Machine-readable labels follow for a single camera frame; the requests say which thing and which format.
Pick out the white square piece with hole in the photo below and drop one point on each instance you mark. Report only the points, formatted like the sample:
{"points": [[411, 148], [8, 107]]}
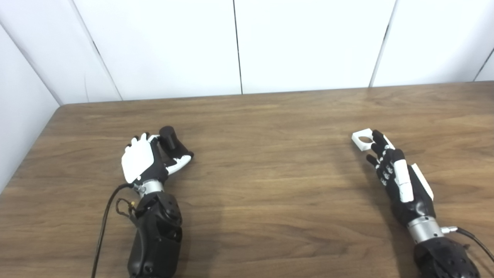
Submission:
{"points": [[359, 143]]}

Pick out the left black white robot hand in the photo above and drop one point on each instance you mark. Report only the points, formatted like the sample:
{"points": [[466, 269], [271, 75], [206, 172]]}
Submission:
{"points": [[137, 158]]}

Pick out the black peg block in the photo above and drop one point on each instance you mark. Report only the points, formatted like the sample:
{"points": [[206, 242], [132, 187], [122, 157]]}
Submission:
{"points": [[171, 141]]}

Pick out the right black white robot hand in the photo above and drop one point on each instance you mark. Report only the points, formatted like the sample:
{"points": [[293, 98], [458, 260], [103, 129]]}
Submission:
{"points": [[413, 200]]}

